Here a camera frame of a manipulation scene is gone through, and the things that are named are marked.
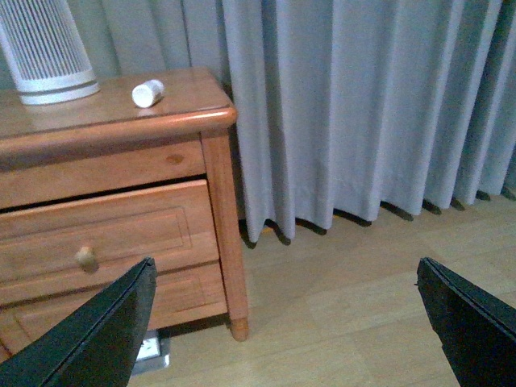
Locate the grey curtain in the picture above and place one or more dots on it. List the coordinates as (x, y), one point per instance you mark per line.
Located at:
(343, 105)

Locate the white medicine bottle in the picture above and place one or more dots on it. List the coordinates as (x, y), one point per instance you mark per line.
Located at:
(148, 93)

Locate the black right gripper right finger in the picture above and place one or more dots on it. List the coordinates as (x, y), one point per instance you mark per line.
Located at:
(476, 329)

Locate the grey floor socket box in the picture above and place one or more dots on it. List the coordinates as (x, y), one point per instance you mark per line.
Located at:
(154, 353)

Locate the wooden nightstand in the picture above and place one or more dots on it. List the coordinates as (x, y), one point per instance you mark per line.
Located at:
(104, 144)

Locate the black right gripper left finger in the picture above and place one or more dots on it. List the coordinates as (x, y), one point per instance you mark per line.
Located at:
(97, 345)

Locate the upper drawer wooden knob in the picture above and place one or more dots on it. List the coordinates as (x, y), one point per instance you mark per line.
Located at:
(86, 259)

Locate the white cylindrical air purifier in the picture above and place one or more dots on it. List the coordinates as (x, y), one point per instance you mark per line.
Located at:
(45, 54)

